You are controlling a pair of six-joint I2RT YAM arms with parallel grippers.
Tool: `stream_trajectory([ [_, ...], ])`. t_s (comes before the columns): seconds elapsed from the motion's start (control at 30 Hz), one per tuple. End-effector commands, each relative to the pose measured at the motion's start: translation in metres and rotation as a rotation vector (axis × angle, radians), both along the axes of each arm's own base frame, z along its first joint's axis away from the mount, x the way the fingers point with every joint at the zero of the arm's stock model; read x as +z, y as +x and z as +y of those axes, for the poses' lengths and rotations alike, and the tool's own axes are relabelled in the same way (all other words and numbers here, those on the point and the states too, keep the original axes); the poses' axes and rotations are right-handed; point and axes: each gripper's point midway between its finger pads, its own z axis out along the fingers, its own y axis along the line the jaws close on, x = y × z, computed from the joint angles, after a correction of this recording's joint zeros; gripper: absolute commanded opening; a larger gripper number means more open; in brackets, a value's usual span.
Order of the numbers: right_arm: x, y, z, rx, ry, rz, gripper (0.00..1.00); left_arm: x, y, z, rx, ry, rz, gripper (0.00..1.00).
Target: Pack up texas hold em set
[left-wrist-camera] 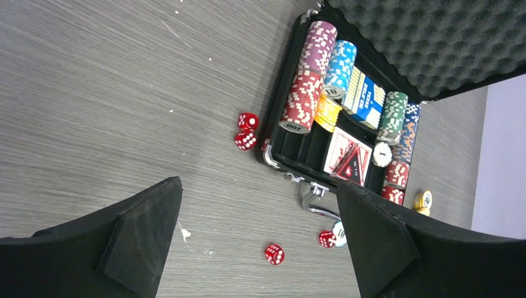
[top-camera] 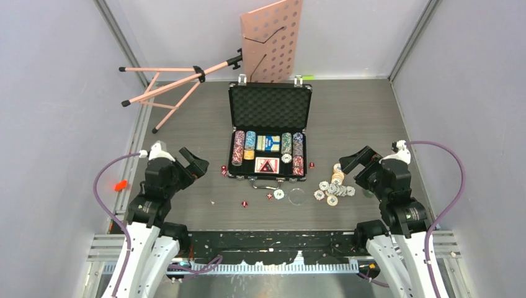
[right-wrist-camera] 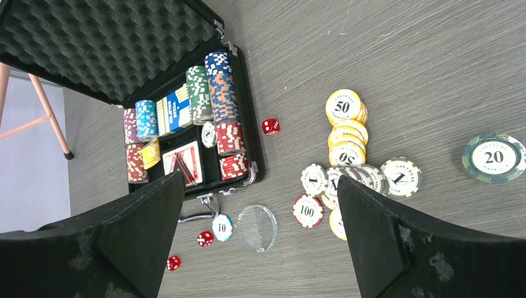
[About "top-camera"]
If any white 10 poker chip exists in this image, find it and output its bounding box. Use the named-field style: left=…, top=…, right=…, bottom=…
left=274, top=189, right=285, bottom=200

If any orange clip on rail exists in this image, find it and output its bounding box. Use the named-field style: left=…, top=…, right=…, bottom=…
left=114, top=179, right=128, bottom=192

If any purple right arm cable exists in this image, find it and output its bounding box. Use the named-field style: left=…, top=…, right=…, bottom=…
left=404, top=140, right=466, bottom=298

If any red chip stack right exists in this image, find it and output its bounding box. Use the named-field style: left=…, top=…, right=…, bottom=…
left=292, top=156, right=305, bottom=176

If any blue orange chip stack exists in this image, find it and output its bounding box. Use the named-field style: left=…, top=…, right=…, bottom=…
left=292, top=132, right=304, bottom=157

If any pile of loose poker chips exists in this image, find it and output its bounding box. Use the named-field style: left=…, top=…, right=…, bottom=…
left=313, top=163, right=356, bottom=207

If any blue Texas Hold'em card deck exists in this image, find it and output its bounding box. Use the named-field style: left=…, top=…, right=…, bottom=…
left=256, top=135, right=281, bottom=152

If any clear acrylic dealer disc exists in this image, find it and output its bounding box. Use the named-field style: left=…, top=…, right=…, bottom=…
left=288, top=188, right=308, bottom=206

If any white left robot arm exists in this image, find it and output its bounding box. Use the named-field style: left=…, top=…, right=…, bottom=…
left=93, top=142, right=209, bottom=297

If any purple poker chip stack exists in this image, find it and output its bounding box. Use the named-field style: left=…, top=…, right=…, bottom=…
left=234, top=130, right=246, bottom=148

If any white 1 chip in case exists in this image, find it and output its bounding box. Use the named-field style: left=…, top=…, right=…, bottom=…
left=281, top=153, right=293, bottom=164

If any light blue chip stack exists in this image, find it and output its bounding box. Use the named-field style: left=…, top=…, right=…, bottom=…
left=244, top=131, right=257, bottom=150

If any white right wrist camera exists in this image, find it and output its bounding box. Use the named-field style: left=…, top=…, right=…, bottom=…
left=381, top=140, right=411, bottom=165

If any dark red chip stack left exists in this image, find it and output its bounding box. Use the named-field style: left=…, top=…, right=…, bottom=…
left=231, top=145, right=244, bottom=166

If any yellow chip stack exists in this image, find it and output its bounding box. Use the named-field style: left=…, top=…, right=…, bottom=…
left=243, top=150, right=255, bottom=160

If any green chip stack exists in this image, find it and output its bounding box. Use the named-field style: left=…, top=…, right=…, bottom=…
left=281, top=132, right=292, bottom=155

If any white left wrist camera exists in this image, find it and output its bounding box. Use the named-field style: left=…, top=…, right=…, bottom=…
left=148, top=140, right=176, bottom=162

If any pink perforated music stand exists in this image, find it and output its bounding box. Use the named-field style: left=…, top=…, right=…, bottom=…
left=119, top=1, right=303, bottom=133

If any triangular all in button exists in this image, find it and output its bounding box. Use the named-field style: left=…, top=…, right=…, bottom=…
left=257, top=160, right=275, bottom=173

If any red backed card deck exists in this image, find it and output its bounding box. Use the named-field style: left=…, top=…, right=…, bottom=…
left=254, top=157, right=280, bottom=174

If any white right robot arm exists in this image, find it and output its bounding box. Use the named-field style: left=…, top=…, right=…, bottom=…
left=339, top=141, right=448, bottom=297

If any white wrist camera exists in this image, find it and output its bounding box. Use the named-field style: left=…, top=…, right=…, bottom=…
left=381, top=140, right=411, bottom=165
left=148, top=140, right=176, bottom=162

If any black aluminium poker case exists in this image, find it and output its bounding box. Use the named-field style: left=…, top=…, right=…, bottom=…
left=226, top=75, right=313, bottom=184

